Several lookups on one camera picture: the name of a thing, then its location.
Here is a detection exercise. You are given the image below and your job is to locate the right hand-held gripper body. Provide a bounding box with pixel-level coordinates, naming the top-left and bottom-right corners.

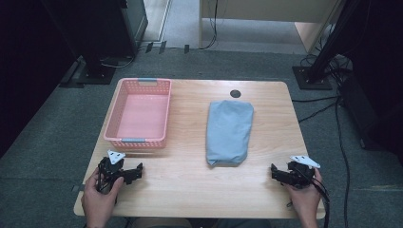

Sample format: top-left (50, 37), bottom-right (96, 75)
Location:
top-left (284, 154), bottom-right (321, 190)

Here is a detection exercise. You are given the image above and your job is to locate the white floor cable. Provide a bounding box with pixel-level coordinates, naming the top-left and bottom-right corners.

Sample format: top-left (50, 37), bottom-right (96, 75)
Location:
top-left (100, 55), bottom-right (137, 69)

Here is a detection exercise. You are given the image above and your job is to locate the black box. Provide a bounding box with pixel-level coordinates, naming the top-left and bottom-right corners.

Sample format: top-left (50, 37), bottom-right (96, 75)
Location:
top-left (337, 74), bottom-right (403, 160)

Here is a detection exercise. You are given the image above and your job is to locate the black hanging cable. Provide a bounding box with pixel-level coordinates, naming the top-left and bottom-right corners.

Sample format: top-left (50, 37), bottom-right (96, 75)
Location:
top-left (199, 0), bottom-right (221, 50)

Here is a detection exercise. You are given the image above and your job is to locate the black metal stand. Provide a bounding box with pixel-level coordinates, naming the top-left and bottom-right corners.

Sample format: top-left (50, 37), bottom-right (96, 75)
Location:
top-left (291, 0), bottom-right (357, 91)
top-left (75, 55), bottom-right (118, 86)

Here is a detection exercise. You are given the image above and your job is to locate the dark cabinet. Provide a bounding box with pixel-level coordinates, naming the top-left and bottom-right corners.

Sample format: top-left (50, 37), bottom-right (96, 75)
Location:
top-left (39, 0), bottom-right (149, 61)

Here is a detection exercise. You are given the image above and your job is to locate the black floor cable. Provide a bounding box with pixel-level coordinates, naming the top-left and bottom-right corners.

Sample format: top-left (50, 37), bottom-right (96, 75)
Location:
top-left (291, 53), bottom-right (353, 228)

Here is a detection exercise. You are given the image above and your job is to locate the pink plastic basket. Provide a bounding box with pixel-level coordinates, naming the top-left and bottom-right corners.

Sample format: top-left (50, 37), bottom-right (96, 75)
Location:
top-left (103, 77), bottom-right (173, 151)

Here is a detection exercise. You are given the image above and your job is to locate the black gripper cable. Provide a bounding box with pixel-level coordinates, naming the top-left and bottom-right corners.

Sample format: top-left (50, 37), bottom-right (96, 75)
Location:
top-left (296, 169), bottom-right (331, 228)

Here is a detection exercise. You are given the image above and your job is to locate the light wooden furniture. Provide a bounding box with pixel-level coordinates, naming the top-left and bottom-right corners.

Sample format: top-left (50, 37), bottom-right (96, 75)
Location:
top-left (199, 0), bottom-right (348, 54)

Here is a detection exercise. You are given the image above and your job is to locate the person's left hand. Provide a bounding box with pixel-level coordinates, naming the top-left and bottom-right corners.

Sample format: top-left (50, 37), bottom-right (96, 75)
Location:
top-left (81, 167), bottom-right (125, 228)

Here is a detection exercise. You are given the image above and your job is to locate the person's right hand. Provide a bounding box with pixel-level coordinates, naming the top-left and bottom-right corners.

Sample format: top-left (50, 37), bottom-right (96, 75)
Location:
top-left (284, 168), bottom-right (325, 228)

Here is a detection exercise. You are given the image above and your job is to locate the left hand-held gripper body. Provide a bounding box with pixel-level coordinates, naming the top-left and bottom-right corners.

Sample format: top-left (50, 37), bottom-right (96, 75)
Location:
top-left (97, 149), bottom-right (134, 194)

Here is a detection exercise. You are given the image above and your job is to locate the light blue cloth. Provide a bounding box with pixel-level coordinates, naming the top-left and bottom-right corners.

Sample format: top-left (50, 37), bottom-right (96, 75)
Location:
top-left (205, 99), bottom-right (255, 167)

